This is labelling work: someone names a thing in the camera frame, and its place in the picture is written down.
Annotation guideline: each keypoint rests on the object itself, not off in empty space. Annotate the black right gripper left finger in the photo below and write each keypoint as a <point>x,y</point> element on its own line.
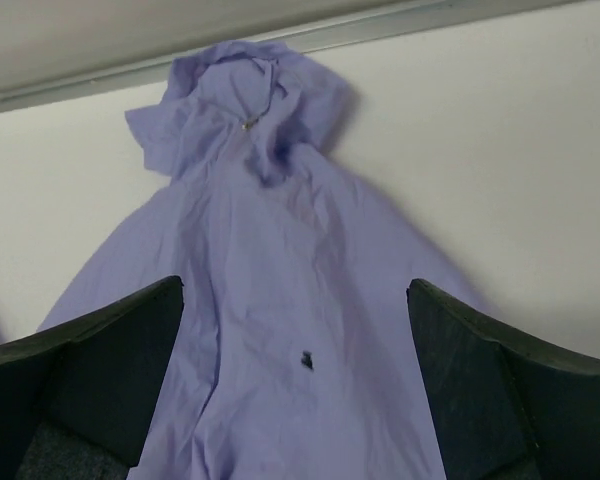
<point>77,400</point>

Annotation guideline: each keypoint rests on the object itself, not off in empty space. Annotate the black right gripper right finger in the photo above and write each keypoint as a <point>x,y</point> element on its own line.
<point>505,404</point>

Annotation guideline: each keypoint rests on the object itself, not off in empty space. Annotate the lavender zip jacket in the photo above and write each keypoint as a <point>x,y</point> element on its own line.
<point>294,357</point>

